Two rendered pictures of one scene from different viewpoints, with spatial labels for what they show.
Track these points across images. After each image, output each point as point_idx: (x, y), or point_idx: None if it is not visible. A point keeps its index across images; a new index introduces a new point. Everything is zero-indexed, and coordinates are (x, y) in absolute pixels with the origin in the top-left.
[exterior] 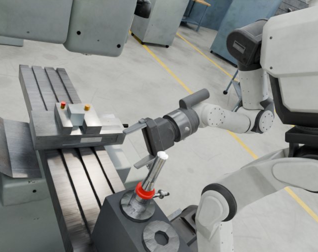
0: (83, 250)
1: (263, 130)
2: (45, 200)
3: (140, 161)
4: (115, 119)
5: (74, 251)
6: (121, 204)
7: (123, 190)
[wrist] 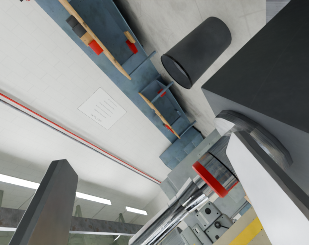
0: (281, 7)
1: None
2: None
3: (249, 167)
4: None
5: (266, 3)
6: (214, 122)
7: (235, 104)
